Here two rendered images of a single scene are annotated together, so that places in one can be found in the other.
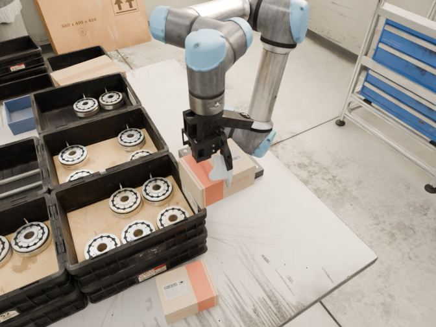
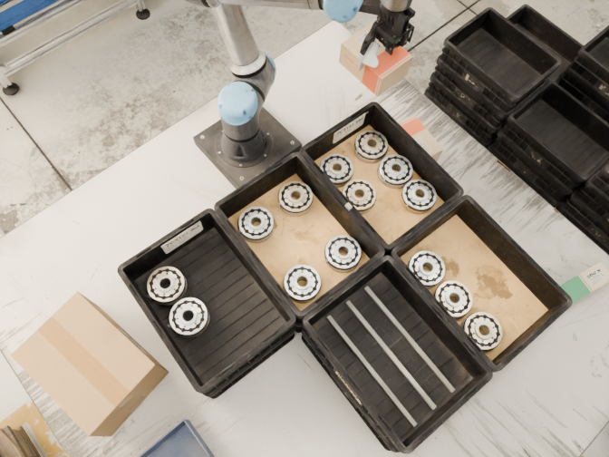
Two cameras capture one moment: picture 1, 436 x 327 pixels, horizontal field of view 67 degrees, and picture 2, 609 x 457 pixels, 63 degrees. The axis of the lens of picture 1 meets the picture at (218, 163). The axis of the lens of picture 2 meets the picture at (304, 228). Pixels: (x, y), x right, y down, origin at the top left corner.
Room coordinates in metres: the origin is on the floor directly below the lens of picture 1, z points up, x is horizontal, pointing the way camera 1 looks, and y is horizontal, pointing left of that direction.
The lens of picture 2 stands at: (0.98, 0.92, 2.17)
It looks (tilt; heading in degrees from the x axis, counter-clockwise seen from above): 67 degrees down; 256
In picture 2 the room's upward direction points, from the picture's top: 4 degrees clockwise
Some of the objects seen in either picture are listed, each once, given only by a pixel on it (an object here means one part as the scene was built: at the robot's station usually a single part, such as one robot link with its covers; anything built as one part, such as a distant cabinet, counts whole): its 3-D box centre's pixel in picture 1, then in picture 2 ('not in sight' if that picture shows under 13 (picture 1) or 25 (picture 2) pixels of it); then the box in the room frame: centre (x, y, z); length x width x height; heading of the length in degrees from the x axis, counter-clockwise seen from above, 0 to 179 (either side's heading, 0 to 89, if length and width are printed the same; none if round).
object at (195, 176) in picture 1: (216, 172); (374, 59); (0.59, 0.00, 1.08); 0.16 x 0.12 x 0.07; 121
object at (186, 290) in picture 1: (186, 290); (411, 145); (0.42, 0.09, 0.74); 0.16 x 0.12 x 0.07; 112
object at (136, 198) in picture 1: (124, 200); (359, 194); (0.67, 0.30, 0.86); 0.10 x 0.10 x 0.01
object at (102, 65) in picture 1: (92, 85); (93, 364); (1.47, 0.65, 0.78); 0.30 x 0.22 x 0.16; 130
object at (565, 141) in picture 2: not in sight; (547, 150); (-0.34, -0.03, 0.31); 0.40 x 0.30 x 0.34; 121
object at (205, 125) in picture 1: (205, 130); (392, 23); (0.57, 0.03, 1.24); 0.09 x 0.08 x 0.12; 121
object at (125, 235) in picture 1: (138, 234); (396, 169); (0.54, 0.24, 0.86); 0.10 x 0.10 x 0.01
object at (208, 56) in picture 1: (206, 63); not in sight; (0.58, 0.02, 1.40); 0.09 x 0.08 x 0.11; 153
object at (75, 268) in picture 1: (127, 204); (380, 172); (0.61, 0.27, 0.92); 0.40 x 0.30 x 0.02; 118
